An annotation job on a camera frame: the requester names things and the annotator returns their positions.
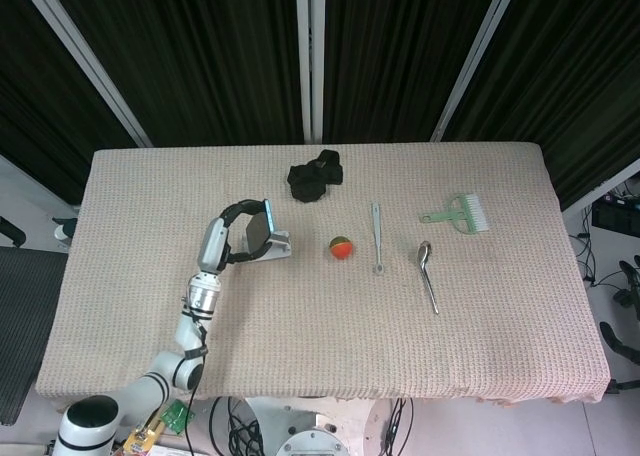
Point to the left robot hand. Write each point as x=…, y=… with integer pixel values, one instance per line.
x=214, y=246

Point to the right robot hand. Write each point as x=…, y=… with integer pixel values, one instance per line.
x=627, y=346

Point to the black smartphone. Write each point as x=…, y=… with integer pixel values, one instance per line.
x=257, y=231

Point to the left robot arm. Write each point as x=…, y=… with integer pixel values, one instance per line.
x=187, y=336

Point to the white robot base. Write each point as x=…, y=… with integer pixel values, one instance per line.
x=355, y=426

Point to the white folding phone stand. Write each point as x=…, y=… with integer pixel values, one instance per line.
x=280, y=243

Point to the orange and green ball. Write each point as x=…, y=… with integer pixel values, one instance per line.
x=342, y=249

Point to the black electronics box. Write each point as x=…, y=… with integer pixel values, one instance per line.
x=615, y=216

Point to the beige woven tablecloth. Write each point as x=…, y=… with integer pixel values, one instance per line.
x=320, y=336

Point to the green circuit board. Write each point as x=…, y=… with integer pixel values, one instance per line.
x=176, y=416

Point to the dark pleated curtain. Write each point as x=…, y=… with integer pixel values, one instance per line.
x=200, y=51
x=400, y=51
x=40, y=101
x=575, y=76

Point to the yellow circuit board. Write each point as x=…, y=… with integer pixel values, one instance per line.
x=140, y=438

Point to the green brush white bristles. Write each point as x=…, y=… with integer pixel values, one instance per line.
x=462, y=216

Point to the metal spoon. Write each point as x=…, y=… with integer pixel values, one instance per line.
x=425, y=256

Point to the round metal flange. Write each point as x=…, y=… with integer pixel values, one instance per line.
x=310, y=446

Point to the white frame beam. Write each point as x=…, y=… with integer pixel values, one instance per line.
x=600, y=186

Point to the white metal frame post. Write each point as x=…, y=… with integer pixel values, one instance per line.
x=310, y=56
x=85, y=61
x=475, y=61

